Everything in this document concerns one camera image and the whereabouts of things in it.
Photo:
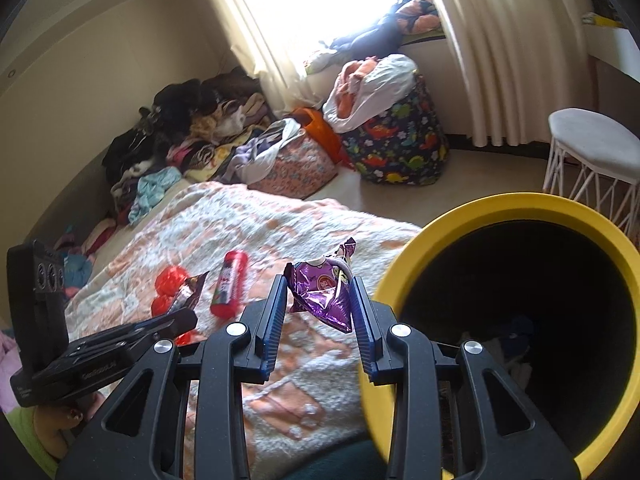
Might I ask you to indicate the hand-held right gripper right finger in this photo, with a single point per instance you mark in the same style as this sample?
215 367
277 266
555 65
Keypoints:
365 330

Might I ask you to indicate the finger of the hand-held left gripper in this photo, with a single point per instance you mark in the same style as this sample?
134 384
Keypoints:
140 335

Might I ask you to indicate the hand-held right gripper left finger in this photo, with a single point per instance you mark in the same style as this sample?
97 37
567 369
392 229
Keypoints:
272 320

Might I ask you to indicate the purple snack wrapper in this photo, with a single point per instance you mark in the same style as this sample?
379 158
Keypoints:
325 295

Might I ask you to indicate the yellow round bin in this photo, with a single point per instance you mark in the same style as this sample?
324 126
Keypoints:
400 280

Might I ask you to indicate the dark brown wrapper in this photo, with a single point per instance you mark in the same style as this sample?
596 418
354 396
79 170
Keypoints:
192 290

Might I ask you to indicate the person's left hand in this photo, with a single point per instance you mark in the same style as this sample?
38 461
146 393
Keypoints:
60 420

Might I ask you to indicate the small red mesh net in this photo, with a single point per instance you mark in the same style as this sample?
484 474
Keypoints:
186 337

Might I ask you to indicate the red tube packet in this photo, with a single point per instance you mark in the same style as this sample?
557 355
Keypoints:
230 285

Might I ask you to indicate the pink and blue clothes heap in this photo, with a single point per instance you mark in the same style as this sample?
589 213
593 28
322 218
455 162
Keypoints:
80 260

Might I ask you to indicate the pink cloth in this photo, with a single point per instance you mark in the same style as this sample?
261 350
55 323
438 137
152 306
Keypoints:
12 370

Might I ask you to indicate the peach and white blanket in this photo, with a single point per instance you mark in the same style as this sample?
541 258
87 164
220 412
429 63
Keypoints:
280 230

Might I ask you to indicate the dark teal cloth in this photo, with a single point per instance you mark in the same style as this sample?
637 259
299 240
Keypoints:
340 460

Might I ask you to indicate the pink floral bag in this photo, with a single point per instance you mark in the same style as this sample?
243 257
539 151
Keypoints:
300 170

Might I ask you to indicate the dinosaur print bag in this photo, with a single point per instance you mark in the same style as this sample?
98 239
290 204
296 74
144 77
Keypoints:
400 150

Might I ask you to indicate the orange bag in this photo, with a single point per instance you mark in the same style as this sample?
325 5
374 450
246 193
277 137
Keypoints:
325 135

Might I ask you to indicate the pile of clothes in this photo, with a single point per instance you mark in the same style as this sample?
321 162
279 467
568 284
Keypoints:
190 135

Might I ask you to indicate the white plastic bag of clothes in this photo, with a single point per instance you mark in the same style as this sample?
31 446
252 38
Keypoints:
385 90

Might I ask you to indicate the cream sheer curtain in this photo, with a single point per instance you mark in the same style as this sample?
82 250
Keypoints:
250 40

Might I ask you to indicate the cream pleated curtain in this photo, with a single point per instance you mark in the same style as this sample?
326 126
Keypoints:
500 60

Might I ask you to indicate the clothes on window sill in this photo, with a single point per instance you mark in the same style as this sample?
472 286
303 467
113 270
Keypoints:
390 25

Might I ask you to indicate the white desk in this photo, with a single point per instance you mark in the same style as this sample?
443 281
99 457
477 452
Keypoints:
620 50

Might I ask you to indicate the yellow item on desk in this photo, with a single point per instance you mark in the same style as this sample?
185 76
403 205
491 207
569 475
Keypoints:
605 20

